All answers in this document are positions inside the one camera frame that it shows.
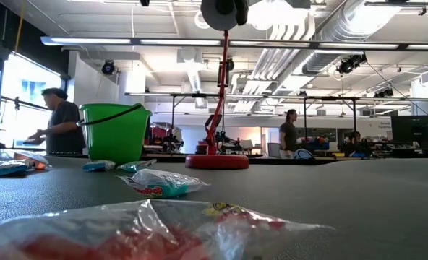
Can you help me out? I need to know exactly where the white chair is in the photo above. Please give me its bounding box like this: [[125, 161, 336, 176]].
[[239, 139, 254, 155]]

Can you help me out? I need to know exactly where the black round ceiling device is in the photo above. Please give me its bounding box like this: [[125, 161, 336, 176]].
[[100, 59, 116, 77]]

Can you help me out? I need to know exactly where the person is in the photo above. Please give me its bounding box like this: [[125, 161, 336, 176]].
[[278, 108, 299, 159], [343, 131, 367, 157], [27, 87, 87, 155]]

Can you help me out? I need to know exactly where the black table mat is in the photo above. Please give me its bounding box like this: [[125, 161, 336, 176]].
[[0, 155, 428, 260]]

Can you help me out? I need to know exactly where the red desk lamp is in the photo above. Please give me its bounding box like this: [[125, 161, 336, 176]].
[[184, 0, 250, 170]]

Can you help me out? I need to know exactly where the overhead light bar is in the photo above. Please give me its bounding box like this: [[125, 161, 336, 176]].
[[40, 35, 428, 51]]

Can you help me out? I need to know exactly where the silver ventilation duct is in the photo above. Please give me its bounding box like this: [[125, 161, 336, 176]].
[[300, 0, 403, 75]]

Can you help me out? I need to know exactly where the white blue ball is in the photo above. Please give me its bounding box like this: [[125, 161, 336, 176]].
[[293, 148, 314, 161]]

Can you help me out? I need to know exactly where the blue storage bin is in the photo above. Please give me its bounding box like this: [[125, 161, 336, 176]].
[[297, 136, 330, 152]]

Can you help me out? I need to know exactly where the yellow hanging strap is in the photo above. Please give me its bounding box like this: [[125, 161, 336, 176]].
[[14, 0, 25, 53]]

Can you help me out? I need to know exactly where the clear red candy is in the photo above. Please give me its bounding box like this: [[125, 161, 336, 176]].
[[0, 199, 336, 260]]

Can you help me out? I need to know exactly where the black hanging camera rig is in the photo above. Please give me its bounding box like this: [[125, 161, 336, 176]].
[[335, 53, 368, 76], [374, 87, 395, 99]]

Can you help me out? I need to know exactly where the blue white candy bar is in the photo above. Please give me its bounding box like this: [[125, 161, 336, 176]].
[[82, 160, 116, 173]]

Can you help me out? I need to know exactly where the grey office chair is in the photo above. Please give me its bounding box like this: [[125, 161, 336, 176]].
[[267, 142, 283, 159]]

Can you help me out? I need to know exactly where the green plastic bucket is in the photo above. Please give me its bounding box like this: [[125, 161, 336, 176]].
[[75, 103, 153, 163]]

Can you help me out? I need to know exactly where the red background machine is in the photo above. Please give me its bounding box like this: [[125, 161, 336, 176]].
[[147, 122, 182, 149]]

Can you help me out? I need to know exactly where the black monitor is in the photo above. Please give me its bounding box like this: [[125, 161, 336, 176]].
[[390, 114, 428, 144]]

